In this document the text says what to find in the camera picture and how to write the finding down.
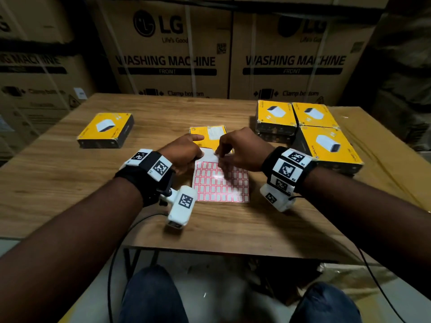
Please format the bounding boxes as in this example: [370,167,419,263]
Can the person's left hand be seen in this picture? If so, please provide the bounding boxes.
[158,133,205,175]

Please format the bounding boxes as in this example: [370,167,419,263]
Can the person's right hand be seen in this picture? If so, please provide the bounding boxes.
[215,127,277,173]

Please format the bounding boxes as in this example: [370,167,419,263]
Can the sheet of red-bordered labels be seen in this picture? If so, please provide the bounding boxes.
[192,148,251,203]

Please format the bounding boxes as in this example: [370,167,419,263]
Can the group of yellow boxes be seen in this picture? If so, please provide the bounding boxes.
[76,112,135,149]

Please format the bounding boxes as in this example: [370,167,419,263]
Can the person's left forearm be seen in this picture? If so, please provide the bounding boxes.
[0,178,144,323]

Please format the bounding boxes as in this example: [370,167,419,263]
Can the person's right forearm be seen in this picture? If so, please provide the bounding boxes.
[301,168,431,300]

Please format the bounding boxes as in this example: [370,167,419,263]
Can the person's left leg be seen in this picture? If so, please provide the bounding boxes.
[119,265,189,323]

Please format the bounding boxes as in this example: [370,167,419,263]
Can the person's leg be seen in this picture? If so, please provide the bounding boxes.
[289,282,363,323]
[119,265,189,323]

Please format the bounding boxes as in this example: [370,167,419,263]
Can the person's right leg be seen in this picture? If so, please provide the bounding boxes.
[289,282,363,323]

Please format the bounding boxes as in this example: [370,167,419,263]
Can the stack of large printed cartons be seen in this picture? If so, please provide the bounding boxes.
[0,0,391,158]

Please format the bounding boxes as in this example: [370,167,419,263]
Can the flat brown cardboard sheet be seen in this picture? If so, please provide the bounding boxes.
[328,106,431,212]

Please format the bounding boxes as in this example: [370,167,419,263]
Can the black stretch wrap band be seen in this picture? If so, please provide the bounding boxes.
[0,40,98,56]
[87,0,383,22]

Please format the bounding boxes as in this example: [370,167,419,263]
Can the plastic wrapped flat carton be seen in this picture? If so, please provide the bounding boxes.
[318,263,398,297]

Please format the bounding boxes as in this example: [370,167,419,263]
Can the plastic wrapped cardboard stack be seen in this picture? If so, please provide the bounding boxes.
[340,0,431,155]

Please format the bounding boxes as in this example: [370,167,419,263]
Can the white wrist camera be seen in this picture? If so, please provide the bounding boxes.
[259,183,299,213]
[160,185,198,230]

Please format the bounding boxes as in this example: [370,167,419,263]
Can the black metal table frame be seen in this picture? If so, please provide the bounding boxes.
[123,248,161,283]

